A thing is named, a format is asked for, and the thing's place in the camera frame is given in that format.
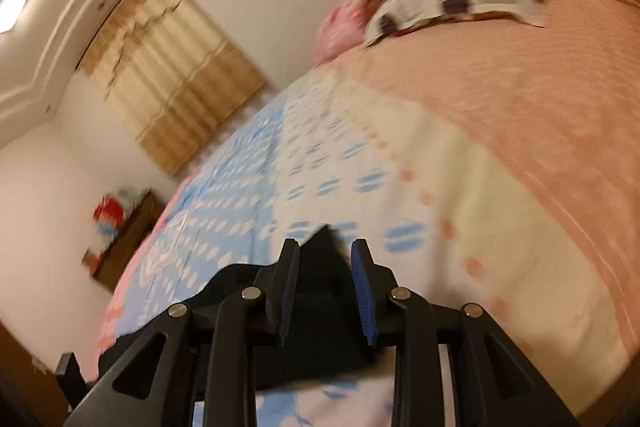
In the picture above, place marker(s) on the beige patterned curtain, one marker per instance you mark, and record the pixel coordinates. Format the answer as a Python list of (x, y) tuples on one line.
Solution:
[(175, 72)]

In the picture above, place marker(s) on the polka dot blanket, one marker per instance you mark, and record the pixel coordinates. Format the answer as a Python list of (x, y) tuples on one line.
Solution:
[(450, 132)]

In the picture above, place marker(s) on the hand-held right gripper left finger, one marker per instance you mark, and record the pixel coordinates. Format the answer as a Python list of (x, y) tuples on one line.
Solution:
[(287, 297)]

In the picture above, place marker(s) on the pale blue bag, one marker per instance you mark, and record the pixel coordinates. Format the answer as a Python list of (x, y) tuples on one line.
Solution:
[(131, 198)]

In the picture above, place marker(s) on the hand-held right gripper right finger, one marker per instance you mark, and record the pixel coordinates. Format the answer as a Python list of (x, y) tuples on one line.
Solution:
[(362, 297)]

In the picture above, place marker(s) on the red gift bag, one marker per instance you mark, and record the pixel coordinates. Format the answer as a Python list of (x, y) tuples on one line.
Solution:
[(107, 212)]

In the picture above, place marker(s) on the black pants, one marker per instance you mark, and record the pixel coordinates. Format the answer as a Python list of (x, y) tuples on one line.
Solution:
[(322, 357)]

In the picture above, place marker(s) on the pink floral pillow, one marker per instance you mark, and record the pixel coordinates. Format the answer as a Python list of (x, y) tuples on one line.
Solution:
[(340, 32)]

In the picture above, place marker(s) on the brown wooden cabinet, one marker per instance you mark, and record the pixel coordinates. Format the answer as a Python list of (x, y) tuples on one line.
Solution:
[(130, 239)]

